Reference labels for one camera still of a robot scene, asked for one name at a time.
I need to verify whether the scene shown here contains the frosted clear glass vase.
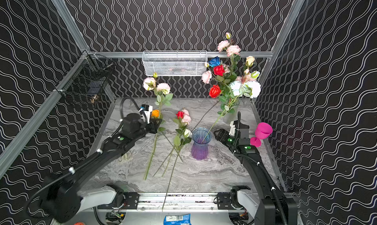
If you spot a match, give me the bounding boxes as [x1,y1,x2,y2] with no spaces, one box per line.
[223,106,238,125]

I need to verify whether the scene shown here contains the purple blue glass vase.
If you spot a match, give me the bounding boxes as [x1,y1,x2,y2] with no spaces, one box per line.
[191,128,212,160]

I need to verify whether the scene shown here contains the orange yellow rose stem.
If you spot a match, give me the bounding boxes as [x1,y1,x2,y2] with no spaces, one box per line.
[143,109,161,180]

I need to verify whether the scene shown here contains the white rose flower stem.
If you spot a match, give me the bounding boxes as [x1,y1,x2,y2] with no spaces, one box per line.
[162,129,192,211]

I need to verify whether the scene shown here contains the white peony flower stem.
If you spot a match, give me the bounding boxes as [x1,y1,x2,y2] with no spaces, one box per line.
[210,71,261,130]

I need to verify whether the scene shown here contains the pink double flower stem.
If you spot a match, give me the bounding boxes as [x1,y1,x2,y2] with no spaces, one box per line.
[201,62,212,84]

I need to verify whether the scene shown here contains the blue rose flower stem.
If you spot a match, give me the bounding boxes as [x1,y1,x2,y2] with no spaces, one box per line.
[208,56,222,68]

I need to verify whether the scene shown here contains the cream rose flower stem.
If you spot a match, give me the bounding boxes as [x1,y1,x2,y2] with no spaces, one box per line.
[245,56,255,67]

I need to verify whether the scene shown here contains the pink peony flower stem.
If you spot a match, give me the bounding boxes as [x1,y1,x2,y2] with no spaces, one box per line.
[217,32,241,72]

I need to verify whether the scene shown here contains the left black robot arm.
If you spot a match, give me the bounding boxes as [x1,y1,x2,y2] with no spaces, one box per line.
[23,97,163,223]

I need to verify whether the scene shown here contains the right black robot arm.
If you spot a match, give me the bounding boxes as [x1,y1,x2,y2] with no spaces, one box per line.
[214,112,298,225]

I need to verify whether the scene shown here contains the magenta plastic goblet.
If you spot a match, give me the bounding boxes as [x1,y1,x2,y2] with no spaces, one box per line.
[250,122,273,147]

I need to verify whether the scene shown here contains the red pink rose stem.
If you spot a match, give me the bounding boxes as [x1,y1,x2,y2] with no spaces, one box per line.
[153,109,191,176]

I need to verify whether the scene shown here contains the blue snack packet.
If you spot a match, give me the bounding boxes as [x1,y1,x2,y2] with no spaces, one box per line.
[164,214,191,225]

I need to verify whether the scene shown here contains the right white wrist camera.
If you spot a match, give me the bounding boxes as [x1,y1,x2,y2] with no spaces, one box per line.
[229,120,238,136]

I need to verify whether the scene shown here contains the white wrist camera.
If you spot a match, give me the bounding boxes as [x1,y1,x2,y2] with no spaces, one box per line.
[139,104,153,124]
[229,120,238,136]

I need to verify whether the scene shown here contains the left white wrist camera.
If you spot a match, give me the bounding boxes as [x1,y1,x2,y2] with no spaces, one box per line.
[139,104,153,124]

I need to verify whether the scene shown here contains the beige handled scissors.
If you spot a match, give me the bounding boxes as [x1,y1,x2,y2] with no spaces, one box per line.
[118,151,133,162]

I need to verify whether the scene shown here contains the black wire basket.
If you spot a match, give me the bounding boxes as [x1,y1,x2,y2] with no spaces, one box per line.
[60,54,115,109]

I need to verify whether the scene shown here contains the white wire mesh basket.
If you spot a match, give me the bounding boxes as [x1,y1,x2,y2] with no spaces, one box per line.
[142,50,208,77]

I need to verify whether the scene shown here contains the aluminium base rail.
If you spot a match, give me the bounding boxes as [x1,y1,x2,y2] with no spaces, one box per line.
[63,192,298,211]

